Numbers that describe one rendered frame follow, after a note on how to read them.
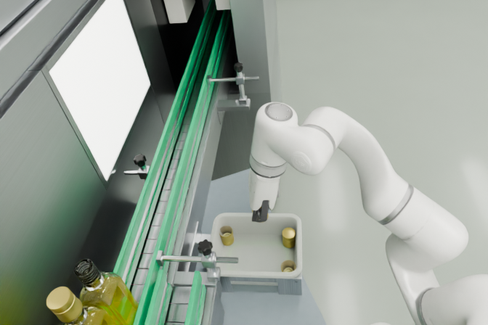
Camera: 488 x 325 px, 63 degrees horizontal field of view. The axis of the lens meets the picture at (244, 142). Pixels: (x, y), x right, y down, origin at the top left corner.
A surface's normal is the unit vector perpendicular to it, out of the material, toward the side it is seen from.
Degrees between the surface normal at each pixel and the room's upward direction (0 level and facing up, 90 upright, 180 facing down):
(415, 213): 41
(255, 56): 90
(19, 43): 90
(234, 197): 0
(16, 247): 90
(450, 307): 64
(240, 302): 0
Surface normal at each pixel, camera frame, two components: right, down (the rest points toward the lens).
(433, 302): -0.92, -0.38
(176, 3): -0.09, 0.69
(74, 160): 0.99, -0.02
